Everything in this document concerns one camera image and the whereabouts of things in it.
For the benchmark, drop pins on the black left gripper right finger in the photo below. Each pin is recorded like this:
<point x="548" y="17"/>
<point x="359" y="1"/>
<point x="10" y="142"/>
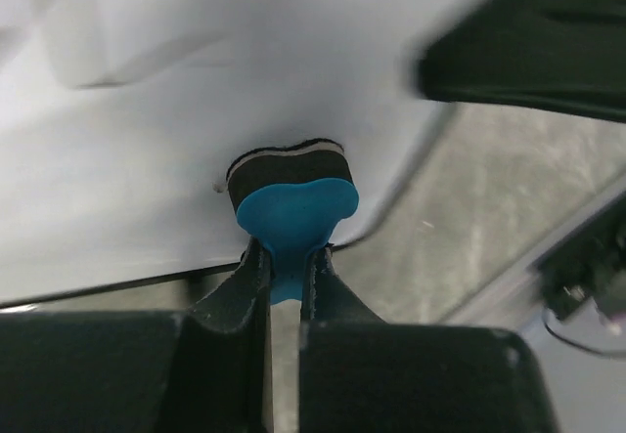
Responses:
<point x="358" y="373"/>

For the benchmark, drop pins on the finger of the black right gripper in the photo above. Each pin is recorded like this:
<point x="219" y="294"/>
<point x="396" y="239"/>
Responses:
<point x="566" y="56"/>

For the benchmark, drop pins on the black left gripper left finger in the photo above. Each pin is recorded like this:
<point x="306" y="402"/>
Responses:
<point x="204" y="369"/>

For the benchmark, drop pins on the blue whiteboard eraser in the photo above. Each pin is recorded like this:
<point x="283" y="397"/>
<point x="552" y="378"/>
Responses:
<point x="291" y="199"/>

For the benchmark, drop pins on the white whiteboard black frame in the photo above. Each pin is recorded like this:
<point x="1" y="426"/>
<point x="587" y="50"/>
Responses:
<point x="120" y="118"/>

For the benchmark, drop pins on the aluminium rail table edge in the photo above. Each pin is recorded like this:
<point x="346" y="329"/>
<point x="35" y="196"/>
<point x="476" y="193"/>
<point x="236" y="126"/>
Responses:
<point x="579" y="260"/>

